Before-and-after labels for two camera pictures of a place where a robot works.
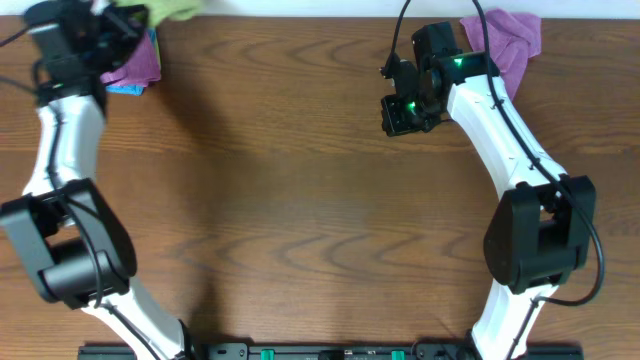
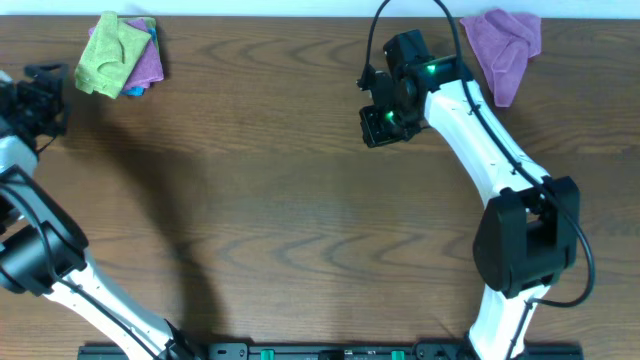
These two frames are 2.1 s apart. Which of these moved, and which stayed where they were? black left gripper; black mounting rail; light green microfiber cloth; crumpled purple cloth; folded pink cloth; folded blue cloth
Moved: black left gripper; light green microfiber cloth
Stayed: crumpled purple cloth; black mounting rail; folded pink cloth; folded blue cloth
